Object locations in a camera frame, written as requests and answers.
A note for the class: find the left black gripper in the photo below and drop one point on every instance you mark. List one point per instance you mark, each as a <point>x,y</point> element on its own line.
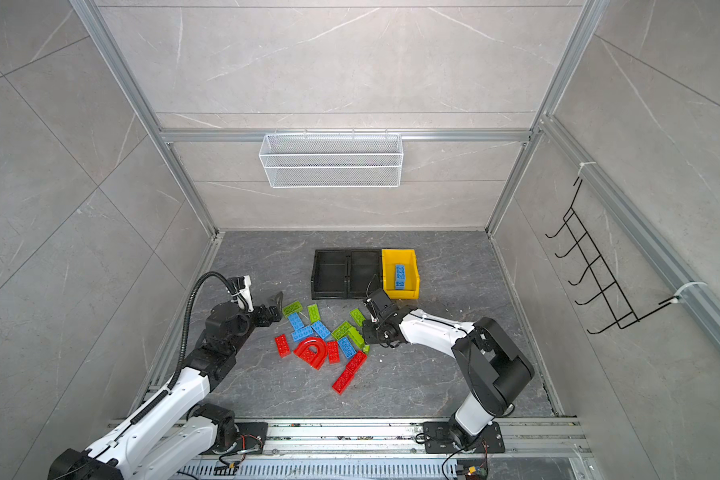
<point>266,319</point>

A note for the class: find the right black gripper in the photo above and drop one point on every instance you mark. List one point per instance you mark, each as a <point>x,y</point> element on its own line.
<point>367,331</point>

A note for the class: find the green lego brick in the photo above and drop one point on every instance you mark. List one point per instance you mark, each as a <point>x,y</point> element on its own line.
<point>342,330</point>
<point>358,317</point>
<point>293,308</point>
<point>358,340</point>
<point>313,313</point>

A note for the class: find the red lego brick diagonal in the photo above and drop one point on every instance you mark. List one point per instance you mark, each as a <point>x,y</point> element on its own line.
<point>343,381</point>
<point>356,362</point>

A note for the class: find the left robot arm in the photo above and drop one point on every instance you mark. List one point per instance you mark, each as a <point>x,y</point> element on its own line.
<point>177,423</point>

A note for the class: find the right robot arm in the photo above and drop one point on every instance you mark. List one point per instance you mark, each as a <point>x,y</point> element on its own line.
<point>494,368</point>

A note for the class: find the green lego brick upright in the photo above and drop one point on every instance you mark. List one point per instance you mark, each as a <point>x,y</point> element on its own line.
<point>313,313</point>

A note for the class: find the red lego brick far left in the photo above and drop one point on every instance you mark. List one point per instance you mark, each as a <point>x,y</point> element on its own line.
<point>282,345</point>

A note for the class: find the yellow plastic bin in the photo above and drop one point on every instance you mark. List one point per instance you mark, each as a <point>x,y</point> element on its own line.
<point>407,257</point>

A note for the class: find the red lego brick beside arch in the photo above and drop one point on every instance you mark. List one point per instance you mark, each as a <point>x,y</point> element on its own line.
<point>333,353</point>

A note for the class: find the black two-compartment tray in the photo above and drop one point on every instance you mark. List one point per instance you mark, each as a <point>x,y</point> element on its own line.
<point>345,273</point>

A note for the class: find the red arch lego piece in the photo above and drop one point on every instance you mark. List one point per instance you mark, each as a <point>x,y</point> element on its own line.
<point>313,351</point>

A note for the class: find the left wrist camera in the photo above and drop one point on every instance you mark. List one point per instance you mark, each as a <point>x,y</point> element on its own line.
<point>241,292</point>

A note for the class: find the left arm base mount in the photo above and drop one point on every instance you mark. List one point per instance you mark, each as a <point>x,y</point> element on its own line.
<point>249,438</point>

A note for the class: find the white wire mesh basket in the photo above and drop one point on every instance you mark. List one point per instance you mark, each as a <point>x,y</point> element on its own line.
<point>332,160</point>

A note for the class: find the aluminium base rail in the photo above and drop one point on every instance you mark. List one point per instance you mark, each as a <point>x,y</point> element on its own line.
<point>394,438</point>

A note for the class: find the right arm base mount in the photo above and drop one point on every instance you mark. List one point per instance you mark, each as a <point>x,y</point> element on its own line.
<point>449,437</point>

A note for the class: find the black wire hook rack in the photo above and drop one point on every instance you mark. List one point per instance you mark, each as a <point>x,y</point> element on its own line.
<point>621,312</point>

